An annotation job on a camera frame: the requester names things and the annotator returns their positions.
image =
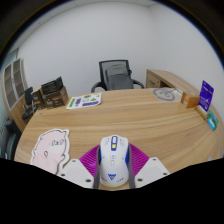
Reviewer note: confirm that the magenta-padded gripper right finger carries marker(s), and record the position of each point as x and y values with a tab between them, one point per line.
148	170

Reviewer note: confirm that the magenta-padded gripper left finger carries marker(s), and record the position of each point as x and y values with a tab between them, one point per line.
78	171

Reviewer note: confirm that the white blue yellow computer mouse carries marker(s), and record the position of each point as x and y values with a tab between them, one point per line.
114	163

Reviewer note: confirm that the pink pig-shaped mouse pad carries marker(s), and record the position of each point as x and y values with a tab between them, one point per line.
50	148

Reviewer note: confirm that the white printed sticker sheet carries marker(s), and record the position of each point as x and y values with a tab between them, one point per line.
84	100

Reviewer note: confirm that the wide brown cardboard box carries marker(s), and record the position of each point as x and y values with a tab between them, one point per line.
56	99

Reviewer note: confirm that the black padded office chair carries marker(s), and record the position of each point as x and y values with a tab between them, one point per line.
8	140

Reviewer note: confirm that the blue small box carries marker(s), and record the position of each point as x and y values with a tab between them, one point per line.
211	124

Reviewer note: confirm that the tan flat box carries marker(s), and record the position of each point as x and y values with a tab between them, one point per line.
202	112

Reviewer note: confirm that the small orange-brown box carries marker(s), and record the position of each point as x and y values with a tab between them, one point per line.
190	100

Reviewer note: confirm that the tall brown cardboard box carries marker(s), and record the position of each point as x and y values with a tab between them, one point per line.
37	99

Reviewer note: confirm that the green small box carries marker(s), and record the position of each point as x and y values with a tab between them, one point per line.
215	118

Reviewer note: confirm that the black visitor chair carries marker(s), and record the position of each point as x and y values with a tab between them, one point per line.
29	98

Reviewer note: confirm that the black printed box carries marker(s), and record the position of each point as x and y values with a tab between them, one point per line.
51	86

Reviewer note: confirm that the wooden side desk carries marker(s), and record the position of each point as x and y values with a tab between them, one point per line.
166	78

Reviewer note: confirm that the purple card package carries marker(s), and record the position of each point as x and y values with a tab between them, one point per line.
206	95

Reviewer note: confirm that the grey backpack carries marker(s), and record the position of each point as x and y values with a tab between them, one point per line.
118	77

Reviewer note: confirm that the black mesh office chair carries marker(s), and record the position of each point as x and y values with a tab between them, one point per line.
102	71

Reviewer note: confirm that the wooden shelf cabinet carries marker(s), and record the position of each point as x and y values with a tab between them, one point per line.
13	86

